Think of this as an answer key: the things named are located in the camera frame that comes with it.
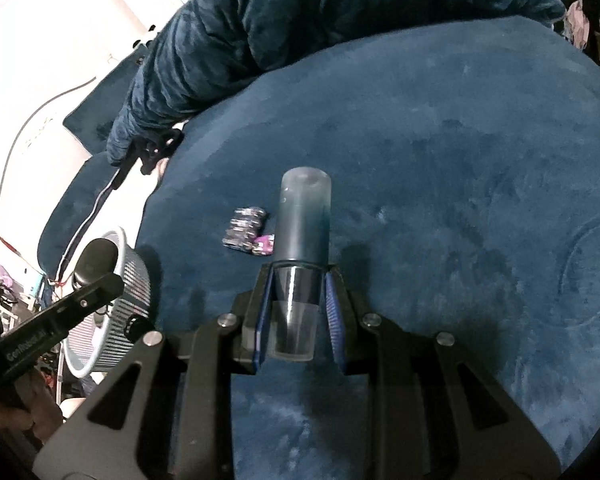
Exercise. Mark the pack of batteries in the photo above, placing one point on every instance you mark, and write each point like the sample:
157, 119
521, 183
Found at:
245, 227

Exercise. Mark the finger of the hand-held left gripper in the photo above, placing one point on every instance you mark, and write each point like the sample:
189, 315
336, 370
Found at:
92, 302

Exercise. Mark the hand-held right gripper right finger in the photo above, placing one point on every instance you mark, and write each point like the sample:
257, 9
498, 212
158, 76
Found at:
332, 320

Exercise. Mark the black cloth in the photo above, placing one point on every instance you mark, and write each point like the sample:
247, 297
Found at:
155, 145

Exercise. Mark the flat plush blue blanket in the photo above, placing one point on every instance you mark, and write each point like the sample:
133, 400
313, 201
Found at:
455, 185

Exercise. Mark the white mattress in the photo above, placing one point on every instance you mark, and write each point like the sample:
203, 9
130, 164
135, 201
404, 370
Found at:
55, 35

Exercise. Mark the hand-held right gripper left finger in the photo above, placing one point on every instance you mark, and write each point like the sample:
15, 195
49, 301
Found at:
262, 310

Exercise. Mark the light blue mesh basket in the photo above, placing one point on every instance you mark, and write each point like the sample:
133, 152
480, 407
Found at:
135, 280

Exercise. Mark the bunched blue blanket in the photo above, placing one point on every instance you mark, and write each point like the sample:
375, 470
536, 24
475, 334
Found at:
280, 10

